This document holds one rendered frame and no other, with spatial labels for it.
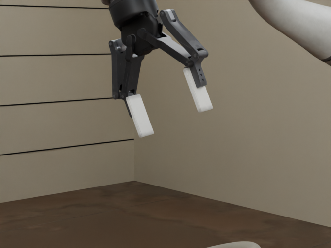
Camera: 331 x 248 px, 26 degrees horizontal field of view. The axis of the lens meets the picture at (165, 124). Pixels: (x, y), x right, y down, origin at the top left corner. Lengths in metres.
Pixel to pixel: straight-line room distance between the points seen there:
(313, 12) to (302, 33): 0.04
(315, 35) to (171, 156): 6.66
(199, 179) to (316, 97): 1.77
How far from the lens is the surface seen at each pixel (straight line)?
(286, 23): 1.30
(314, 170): 6.61
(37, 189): 7.74
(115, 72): 1.18
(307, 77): 6.57
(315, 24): 1.32
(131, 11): 1.12
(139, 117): 1.17
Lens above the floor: 1.68
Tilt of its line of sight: 7 degrees down
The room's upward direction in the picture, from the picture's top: straight up
